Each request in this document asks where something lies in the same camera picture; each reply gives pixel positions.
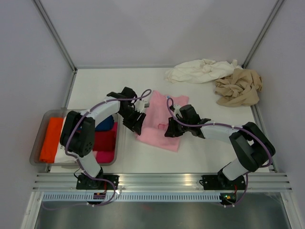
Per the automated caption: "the orange rolled t shirt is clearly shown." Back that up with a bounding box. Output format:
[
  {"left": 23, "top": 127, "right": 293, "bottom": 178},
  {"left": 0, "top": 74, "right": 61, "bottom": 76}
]
[{"left": 39, "top": 117, "right": 64, "bottom": 164}]

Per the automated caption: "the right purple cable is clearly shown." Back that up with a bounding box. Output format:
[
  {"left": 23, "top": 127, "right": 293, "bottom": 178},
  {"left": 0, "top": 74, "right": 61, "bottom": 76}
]
[{"left": 166, "top": 97, "right": 273, "bottom": 208}]

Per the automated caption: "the right aluminium frame post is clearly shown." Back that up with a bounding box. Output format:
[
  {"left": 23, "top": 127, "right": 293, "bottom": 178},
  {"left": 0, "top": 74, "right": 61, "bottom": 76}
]
[{"left": 242, "top": 0, "right": 285, "bottom": 68}]

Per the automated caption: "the beige tan t shirt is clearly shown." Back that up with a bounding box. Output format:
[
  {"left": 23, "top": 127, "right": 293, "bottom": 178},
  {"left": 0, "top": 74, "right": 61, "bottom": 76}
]
[{"left": 215, "top": 69, "right": 263, "bottom": 107}]

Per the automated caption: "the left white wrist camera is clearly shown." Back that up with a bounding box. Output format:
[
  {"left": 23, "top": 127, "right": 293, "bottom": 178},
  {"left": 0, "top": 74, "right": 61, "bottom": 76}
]
[{"left": 134, "top": 100, "right": 150, "bottom": 113}]

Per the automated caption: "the pink t shirt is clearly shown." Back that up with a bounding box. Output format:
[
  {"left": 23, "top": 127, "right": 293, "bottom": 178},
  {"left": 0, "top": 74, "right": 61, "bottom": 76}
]
[{"left": 137, "top": 91, "right": 180, "bottom": 152}]

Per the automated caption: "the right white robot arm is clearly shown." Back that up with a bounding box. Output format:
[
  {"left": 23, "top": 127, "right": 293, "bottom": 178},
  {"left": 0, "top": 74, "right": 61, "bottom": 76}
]
[{"left": 164, "top": 104, "right": 275, "bottom": 188}]

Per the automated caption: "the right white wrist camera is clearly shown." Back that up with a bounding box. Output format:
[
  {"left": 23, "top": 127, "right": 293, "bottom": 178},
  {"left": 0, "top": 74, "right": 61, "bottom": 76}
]
[{"left": 170, "top": 104, "right": 182, "bottom": 119}]

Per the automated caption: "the aluminium rail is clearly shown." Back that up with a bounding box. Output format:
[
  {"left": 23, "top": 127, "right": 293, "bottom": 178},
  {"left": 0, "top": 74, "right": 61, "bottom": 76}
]
[{"left": 32, "top": 173, "right": 292, "bottom": 192}]

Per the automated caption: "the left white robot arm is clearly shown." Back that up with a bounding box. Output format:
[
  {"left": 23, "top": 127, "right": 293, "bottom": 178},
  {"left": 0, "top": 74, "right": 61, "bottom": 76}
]
[{"left": 60, "top": 87, "right": 152, "bottom": 189}]

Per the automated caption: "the blue rolled t shirt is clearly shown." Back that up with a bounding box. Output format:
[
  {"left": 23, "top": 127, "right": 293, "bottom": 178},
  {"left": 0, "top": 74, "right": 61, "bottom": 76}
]
[{"left": 95, "top": 115, "right": 114, "bottom": 132}]

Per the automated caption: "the dark red rolled t shirt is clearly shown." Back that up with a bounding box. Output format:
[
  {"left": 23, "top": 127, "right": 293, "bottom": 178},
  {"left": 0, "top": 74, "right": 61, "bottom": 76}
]
[{"left": 93, "top": 131, "right": 116, "bottom": 152}]

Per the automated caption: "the cream white t shirt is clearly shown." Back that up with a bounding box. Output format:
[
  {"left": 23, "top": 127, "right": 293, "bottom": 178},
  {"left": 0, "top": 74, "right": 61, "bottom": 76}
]
[{"left": 164, "top": 59, "right": 242, "bottom": 84}]

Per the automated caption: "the grey plastic bin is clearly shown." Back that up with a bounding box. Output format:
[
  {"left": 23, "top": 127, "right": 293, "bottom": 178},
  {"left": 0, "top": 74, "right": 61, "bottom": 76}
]
[{"left": 30, "top": 109, "right": 121, "bottom": 168}]

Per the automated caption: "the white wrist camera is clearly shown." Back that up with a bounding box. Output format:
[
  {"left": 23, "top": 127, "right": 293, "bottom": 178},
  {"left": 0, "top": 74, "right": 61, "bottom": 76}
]
[
  {"left": 170, "top": 104, "right": 182, "bottom": 119},
  {"left": 134, "top": 100, "right": 150, "bottom": 113}
]

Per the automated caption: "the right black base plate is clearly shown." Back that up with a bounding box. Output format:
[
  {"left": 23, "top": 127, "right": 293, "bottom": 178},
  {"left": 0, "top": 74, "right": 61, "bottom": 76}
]
[{"left": 199, "top": 175, "right": 246, "bottom": 191}]

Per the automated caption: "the white slotted cable duct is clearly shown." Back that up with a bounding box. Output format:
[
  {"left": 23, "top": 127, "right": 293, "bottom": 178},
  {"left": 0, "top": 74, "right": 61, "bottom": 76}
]
[{"left": 42, "top": 192, "right": 221, "bottom": 202}]

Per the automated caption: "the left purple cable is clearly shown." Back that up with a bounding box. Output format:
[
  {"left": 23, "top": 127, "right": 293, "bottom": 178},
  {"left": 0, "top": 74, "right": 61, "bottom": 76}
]
[{"left": 42, "top": 89, "right": 153, "bottom": 210}]

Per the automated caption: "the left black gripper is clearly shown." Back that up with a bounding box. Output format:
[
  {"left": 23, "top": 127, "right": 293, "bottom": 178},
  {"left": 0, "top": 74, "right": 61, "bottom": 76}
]
[{"left": 118, "top": 107, "right": 146, "bottom": 135}]

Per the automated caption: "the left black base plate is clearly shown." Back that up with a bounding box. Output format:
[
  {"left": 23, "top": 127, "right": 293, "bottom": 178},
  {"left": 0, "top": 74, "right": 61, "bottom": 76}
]
[{"left": 76, "top": 173, "right": 119, "bottom": 190}]

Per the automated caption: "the aluminium frame post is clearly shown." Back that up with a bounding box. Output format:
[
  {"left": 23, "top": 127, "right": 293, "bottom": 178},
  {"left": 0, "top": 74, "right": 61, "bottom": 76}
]
[
  {"left": 32, "top": 0, "right": 77, "bottom": 73},
  {"left": 242, "top": 0, "right": 285, "bottom": 68}
]

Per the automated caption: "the magenta rolled t shirt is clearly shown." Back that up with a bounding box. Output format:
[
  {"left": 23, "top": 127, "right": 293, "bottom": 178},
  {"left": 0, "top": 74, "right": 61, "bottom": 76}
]
[{"left": 94, "top": 122, "right": 119, "bottom": 165}]

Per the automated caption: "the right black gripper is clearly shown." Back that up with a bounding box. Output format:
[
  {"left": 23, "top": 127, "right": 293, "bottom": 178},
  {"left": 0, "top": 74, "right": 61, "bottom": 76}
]
[{"left": 164, "top": 115, "right": 191, "bottom": 137}]

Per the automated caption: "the white rolled t shirt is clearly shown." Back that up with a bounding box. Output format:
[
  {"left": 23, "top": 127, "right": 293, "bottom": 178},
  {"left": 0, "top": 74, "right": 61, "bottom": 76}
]
[{"left": 54, "top": 116, "right": 79, "bottom": 165}]

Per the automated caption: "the purple cable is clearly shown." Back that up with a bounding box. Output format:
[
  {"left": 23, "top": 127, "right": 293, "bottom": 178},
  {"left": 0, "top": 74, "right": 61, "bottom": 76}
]
[
  {"left": 166, "top": 97, "right": 273, "bottom": 208},
  {"left": 42, "top": 89, "right": 153, "bottom": 210}
]

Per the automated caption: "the left aluminium frame post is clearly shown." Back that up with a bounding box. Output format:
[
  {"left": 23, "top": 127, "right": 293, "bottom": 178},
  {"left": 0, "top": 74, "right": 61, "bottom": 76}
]
[{"left": 32, "top": 0, "right": 77, "bottom": 73}]

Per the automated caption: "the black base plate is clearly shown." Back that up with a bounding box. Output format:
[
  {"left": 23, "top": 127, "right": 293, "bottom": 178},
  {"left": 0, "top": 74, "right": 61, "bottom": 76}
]
[
  {"left": 76, "top": 173, "right": 119, "bottom": 190},
  {"left": 199, "top": 175, "right": 246, "bottom": 191}
]

